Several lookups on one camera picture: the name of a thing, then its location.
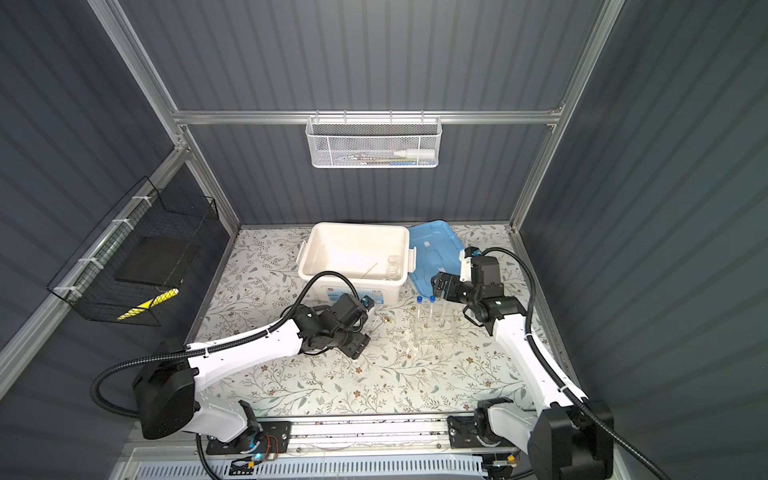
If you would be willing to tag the white bottle in basket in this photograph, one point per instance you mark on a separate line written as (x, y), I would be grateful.
(418, 155)

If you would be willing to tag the blue plastic box lid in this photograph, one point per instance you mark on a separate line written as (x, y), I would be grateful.
(437, 250)

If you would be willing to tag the clear plastic tube rack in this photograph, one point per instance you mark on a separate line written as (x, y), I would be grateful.
(435, 339)

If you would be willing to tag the black wire wall basket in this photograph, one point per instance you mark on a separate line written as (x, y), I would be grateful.
(147, 249)

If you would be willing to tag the yellow black striped tape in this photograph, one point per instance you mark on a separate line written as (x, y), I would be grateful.
(148, 305)

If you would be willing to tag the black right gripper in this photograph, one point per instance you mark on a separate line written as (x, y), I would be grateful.
(454, 282)

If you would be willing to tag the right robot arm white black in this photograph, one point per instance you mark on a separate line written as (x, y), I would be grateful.
(567, 435)

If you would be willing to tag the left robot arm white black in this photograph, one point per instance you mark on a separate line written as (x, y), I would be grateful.
(170, 387)

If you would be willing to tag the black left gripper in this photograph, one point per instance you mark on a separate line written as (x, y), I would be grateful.
(358, 346)

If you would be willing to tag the white plastic storage box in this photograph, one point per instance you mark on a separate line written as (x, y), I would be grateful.
(350, 249)

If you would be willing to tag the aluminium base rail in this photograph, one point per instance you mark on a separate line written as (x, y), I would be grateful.
(377, 446)

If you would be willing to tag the white wire mesh basket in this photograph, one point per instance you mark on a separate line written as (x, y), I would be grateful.
(370, 145)

